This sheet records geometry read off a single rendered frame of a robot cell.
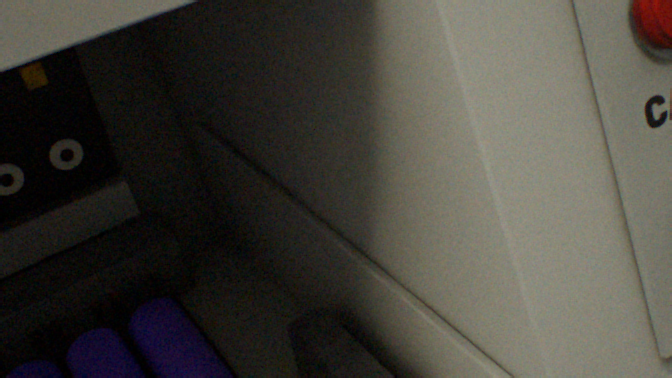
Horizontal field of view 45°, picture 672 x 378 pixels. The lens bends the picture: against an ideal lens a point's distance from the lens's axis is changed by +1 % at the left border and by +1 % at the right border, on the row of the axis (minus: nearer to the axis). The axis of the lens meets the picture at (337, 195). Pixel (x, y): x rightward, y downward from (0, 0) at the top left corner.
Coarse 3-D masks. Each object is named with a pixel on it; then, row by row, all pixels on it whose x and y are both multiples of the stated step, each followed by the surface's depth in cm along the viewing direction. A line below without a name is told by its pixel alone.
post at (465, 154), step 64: (256, 0) 20; (320, 0) 17; (384, 0) 15; (448, 0) 13; (512, 0) 14; (192, 64) 27; (256, 64) 22; (320, 64) 18; (384, 64) 16; (448, 64) 14; (512, 64) 14; (576, 64) 15; (192, 128) 30; (256, 128) 24; (320, 128) 20; (384, 128) 17; (448, 128) 15; (512, 128) 14; (576, 128) 15; (320, 192) 22; (384, 192) 18; (448, 192) 16; (512, 192) 15; (576, 192) 15; (384, 256) 20; (448, 256) 17; (512, 256) 15; (576, 256) 15; (448, 320) 18; (512, 320) 16; (576, 320) 16; (640, 320) 16
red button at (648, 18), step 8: (648, 0) 15; (656, 0) 15; (664, 0) 15; (640, 8) 15; (648, 8) 15; (656, 8) 15; (664, 8) 15; (648, 16) 15; (656, 16) 15; (664, 16) 15; (648, 24) 15; (656, 24) 15; (664, 24) 15; (648, 32) 15; (656, 32) 15; (664, 32) 15; (656, 40) 15; (664, 40) 15; (664, 48) 15
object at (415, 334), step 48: (96, 192) 28; (240, 192) 27; (288, 192) 24; (0, 240) 27; (48, 240) 28; (240, 240) 30; (288, 240) 25; (336, 240) 22; (240, 288) 29; (288, 288) 27; (336, 288) 23; (384, 288) 20; (240, 336) 26; (288, 336) 26; (336, 336) 22; (384, 336) 21; (432, 336) 19
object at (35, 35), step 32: (0, 0) 11; (32, 0) 12; (64, 0) 12; (96, 0) 12; (128, 0) 12; (160, 0) 13; (192, 0) 13; (0, 32) 12; (32, 32) 12; (64, 32) 12; (96, 32) 12; (0, 64) 12
